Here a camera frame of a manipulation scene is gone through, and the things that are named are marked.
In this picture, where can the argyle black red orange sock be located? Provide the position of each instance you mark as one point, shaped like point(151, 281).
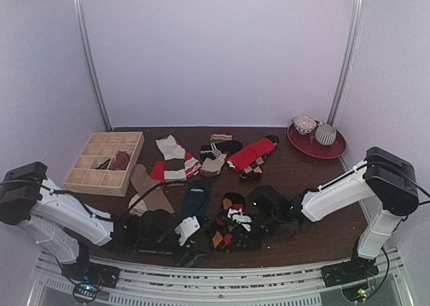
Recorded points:
point(224, 235)

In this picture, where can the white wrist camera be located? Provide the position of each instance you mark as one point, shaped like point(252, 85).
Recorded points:
point(241, 218)
point(186, 229)

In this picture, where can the striped grey cup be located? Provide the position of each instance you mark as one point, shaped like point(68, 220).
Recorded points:
point(325, 134)

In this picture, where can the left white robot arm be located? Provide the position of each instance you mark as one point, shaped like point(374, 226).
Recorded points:
point(31, 200)

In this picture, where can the beige brown striped sock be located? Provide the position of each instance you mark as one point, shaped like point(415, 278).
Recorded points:
point(174, 158)

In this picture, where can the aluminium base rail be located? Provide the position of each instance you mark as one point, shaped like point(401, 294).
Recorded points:
point(141, 284)

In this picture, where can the black white striped sock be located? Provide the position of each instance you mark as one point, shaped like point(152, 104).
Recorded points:
point(215, 150)

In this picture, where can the white patterned bowl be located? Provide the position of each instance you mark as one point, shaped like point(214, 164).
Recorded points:
point(304, 124)

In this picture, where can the red round tray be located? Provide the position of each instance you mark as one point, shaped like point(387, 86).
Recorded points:
point(308, 145)

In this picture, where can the red white brown striped sock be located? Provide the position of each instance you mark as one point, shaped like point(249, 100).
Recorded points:
point(192, 168)

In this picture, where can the dark teal sock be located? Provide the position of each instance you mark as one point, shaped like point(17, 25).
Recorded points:
point(196, 199)

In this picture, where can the argyle brown sock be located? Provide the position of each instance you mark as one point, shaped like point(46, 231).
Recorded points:
point(254, 171)

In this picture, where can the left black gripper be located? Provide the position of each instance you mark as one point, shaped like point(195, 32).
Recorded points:
point(186, 257)

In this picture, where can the left aluminium corner post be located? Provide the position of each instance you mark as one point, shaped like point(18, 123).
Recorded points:
point(90, 64)

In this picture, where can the light beige sock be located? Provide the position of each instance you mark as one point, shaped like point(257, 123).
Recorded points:
point(140, 208)

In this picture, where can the right aluminium corner post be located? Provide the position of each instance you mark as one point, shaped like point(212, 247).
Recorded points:
point(345, 75)

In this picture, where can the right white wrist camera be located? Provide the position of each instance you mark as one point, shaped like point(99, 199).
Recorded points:
point(241, 218)

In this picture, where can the tan brown sock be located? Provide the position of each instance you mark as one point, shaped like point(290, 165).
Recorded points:
point(142, 182)

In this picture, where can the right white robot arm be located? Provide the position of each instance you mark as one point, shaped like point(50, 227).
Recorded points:
point(381, 175)

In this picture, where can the aluminium corner post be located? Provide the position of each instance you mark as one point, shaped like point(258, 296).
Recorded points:
point(345, 75)
point(90, 64)

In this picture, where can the wooden compartment box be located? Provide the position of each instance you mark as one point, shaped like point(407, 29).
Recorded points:
point(91, 174)

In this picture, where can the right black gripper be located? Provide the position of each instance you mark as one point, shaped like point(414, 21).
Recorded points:
point(256, 222)

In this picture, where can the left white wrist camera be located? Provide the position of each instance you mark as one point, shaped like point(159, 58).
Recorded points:
point(186, 229)

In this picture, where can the maroon sock in box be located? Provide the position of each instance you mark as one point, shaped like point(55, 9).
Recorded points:
point(120, 161)

